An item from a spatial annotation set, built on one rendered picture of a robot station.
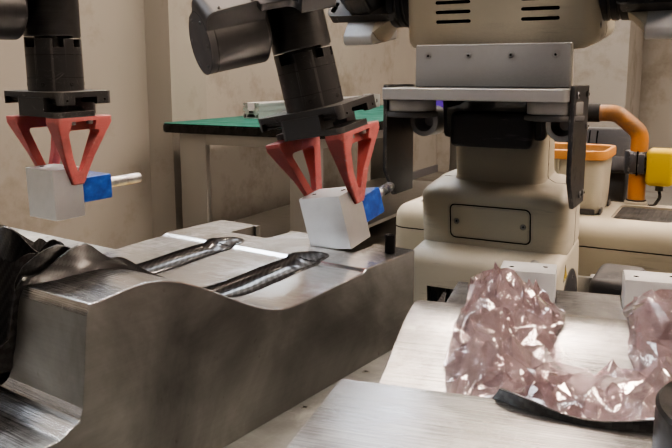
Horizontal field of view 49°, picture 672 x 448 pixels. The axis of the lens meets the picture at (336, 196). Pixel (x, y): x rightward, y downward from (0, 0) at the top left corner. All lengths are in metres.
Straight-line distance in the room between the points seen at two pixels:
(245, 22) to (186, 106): 3.52
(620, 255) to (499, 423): 1.01
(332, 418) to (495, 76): 0.78
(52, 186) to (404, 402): 0.55
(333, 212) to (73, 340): 0.33
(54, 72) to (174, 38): 3.32
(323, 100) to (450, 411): 0.41
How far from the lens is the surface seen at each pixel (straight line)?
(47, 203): 0.83
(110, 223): 4.05
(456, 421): 0.34
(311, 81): 0.69
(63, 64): 0.82
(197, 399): 0.52
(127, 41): 4.11
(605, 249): 1.34
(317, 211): 0.72
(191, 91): 4.22
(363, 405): 0.35
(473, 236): 1.12
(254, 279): 0.65
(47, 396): 0.48
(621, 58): 7.68
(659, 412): 0.29
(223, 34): 0.67
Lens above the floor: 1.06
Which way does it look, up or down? 9 degrees down
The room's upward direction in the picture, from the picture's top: straight up
